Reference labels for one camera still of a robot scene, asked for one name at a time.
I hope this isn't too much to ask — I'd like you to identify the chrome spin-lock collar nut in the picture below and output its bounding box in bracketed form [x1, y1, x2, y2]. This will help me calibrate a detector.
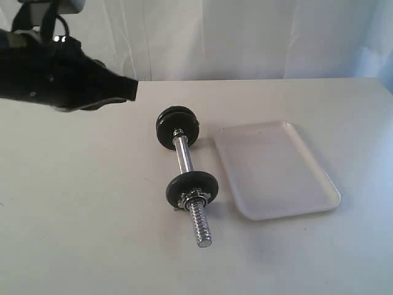
[174, 188, 212, 211]

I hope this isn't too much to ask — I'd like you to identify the chrome threaded dumbbell bar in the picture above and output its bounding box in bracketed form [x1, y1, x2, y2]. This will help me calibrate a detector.
[173, 128, 212, 248]

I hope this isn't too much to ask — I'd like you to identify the white rectangular plastic tray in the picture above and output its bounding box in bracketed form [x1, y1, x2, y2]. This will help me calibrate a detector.
[213, 121, 341, 221]

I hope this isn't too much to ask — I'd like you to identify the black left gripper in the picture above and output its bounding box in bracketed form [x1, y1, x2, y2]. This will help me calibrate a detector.
[1, 30, 138, 112]

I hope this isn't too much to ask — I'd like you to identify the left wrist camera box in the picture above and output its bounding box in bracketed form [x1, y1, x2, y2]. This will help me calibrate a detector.
[18, 0, 86, 14]

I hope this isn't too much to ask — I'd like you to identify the black weight plate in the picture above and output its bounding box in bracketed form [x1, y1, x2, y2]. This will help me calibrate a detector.
[156, 111, 201, 152]
[155, 106, 199, 131]
[166, 171, 219, 207]

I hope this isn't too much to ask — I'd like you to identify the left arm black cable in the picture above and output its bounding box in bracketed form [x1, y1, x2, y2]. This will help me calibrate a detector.
[12, 0, 71, 41]

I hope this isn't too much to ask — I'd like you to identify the white backdrop curtain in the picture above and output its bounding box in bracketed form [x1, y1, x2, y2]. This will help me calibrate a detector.
[0, 0, 393, 84]

